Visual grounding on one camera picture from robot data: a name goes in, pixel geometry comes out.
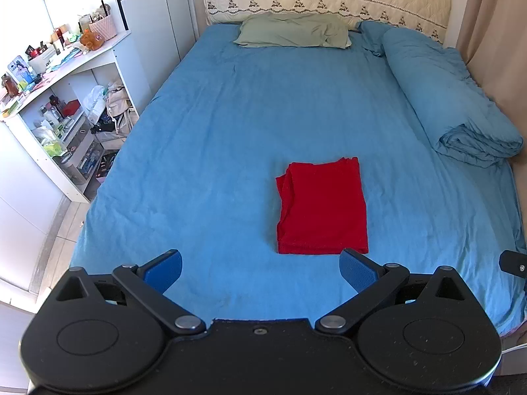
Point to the clear plastic drawer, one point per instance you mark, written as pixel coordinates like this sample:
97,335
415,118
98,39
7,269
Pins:
80,160

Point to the pink striped container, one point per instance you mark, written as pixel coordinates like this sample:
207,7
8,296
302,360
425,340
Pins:
103,28

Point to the white box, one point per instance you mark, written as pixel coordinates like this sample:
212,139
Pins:
41,59

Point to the white wardrobe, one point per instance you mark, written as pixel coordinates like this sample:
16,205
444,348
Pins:
156,28

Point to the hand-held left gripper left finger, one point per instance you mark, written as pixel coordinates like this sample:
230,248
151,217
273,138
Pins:
164,270

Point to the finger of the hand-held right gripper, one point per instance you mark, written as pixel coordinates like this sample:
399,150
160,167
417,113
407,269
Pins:
512,262

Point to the green packet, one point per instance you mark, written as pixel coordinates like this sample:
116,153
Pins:
52,148

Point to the white plastic bag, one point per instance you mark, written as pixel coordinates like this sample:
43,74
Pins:
95,98

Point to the bed with blue sheet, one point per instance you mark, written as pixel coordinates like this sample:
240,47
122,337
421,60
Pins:
230,131

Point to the green pillow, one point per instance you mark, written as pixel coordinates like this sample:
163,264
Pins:
292,31

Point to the red box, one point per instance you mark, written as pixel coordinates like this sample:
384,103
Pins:
70,107

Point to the white shelf unit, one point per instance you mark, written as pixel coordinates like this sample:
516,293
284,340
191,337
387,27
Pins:
103,61

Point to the blue rolled duvet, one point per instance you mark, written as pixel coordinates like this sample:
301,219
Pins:
448,98

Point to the red garment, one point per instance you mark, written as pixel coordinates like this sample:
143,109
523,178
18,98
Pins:
323,205

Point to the brown bottle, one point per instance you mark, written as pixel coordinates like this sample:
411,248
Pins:
10,84

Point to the picture card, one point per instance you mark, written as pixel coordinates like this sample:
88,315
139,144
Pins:
20,70

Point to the brown teddy bear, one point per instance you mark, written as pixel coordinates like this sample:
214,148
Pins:
91,41

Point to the beige curtain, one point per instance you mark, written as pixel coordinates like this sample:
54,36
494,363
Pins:
494,16

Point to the beige bag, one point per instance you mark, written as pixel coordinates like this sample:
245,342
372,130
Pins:
119,107

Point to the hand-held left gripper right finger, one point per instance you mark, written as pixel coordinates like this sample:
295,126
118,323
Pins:
358,269

